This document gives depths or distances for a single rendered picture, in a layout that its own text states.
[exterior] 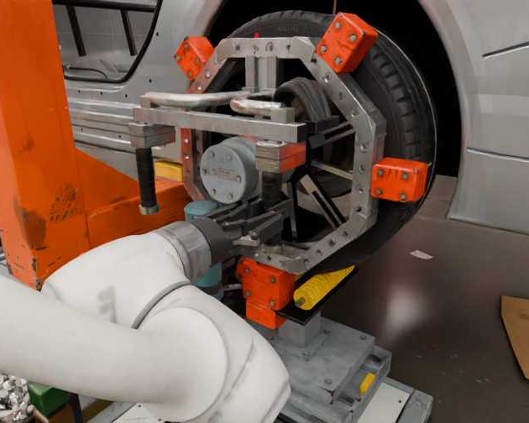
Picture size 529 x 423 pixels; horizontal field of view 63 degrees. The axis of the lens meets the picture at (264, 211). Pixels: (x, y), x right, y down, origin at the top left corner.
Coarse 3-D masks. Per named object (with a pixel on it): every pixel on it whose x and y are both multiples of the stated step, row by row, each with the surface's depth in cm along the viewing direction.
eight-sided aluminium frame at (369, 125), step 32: (224, 64) 100; (320, 64) 85; (352, 96) 83; (192, 128) 112; (384, 128) 87; (192, 160) 115; (192, 192) 118; (352, 192) 89; (352, 224) 91; (256, 256) 111; (288, 256) 105; (320, 256) 99
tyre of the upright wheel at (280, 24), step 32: (256, 32) 101; (288, 32) 96; (320, 32) 92; (384, 32) 103; (384, 64) 87; (416, 64) 101; (384, 96) 88; (416, 96) 92; (416, 128) 90; (416, 160) 90; (384, 224) 96; (352, 256) 104
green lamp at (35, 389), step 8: (32, 384) 60; (40, 384) 60; (32, 392) 59; (40, 392) 58; (48, 392) 59; (56, 392) 60; (64, 392) 61; (32, 400) 60; (40, 400) 58; (48, 400) 59; (56, 400) 60; (64, 400) 61; (40, 408) 59; (48, 408) 59
